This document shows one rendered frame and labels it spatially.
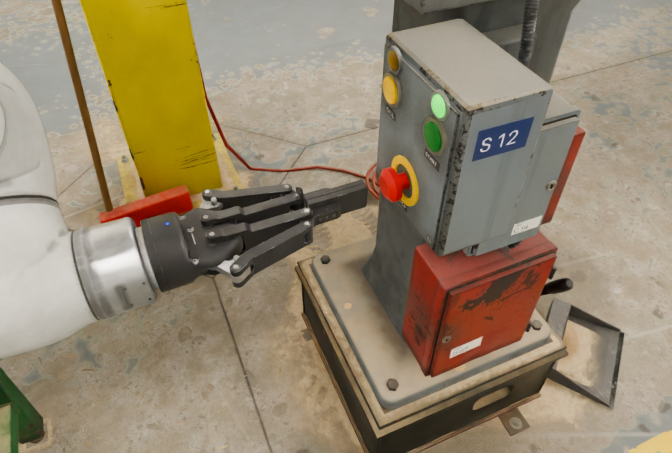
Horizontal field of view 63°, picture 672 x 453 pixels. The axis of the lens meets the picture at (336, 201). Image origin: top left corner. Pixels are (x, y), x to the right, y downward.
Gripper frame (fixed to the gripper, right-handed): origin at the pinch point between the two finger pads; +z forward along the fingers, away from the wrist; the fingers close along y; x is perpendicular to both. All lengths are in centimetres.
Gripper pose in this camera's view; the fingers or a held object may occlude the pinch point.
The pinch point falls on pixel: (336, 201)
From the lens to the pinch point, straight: 60.1
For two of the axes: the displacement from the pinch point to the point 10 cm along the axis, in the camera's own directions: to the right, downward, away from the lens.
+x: 0.0, -7.2, -6.9
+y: 3.9, 6.4, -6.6
